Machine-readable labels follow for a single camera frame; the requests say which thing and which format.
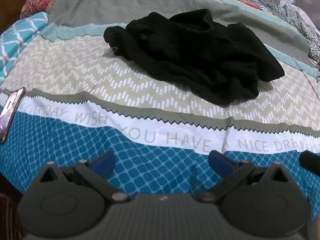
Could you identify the teal lattice bedsheet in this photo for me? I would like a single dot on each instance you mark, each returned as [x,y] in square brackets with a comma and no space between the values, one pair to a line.
[17,37]

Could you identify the black pants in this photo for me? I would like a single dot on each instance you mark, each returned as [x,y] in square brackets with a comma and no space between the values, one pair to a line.
[195,55]

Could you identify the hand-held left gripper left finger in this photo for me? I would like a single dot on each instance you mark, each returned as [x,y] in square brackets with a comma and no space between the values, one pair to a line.
[103,162]

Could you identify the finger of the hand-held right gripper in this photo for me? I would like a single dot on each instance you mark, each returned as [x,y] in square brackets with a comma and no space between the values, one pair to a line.
[311,162]

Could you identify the zigzag striped patterned quilt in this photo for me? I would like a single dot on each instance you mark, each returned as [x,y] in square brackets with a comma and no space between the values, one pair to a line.
[75,67]

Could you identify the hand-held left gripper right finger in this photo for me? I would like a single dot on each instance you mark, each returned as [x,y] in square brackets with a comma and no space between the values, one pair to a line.
[221,162]

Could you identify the black smartphone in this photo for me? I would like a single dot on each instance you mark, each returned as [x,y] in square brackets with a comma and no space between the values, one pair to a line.
[10,112]

